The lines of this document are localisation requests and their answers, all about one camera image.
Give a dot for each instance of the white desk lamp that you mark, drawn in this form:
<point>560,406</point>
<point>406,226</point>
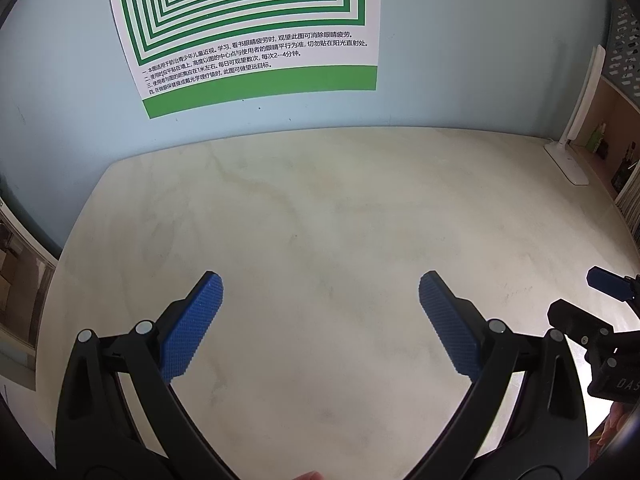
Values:
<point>575,135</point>

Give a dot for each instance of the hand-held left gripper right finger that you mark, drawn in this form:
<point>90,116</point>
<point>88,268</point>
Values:
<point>450,330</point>

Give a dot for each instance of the grey perforated basket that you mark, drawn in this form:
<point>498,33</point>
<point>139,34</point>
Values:
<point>625,45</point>

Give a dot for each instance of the small green bottle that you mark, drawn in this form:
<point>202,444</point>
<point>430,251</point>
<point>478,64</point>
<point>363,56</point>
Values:
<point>596,137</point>

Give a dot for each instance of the person's left hand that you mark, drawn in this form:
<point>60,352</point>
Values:
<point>309,476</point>

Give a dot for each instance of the row of books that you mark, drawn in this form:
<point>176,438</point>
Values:
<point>631,210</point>

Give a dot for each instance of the wooden bookshelf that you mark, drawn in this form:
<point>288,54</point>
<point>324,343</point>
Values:
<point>615,120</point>

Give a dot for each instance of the white door frame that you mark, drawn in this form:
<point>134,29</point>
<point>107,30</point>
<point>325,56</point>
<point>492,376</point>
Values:
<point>25,285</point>

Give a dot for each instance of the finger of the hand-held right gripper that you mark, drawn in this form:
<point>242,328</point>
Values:
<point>575,320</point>
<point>607,282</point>

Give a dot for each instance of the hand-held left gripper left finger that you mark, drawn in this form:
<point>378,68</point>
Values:
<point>192,330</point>

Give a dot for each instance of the green striped wall poster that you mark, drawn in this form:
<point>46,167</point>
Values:
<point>240,25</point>

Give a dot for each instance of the person's right hand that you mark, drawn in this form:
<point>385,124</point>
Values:
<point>614,422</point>

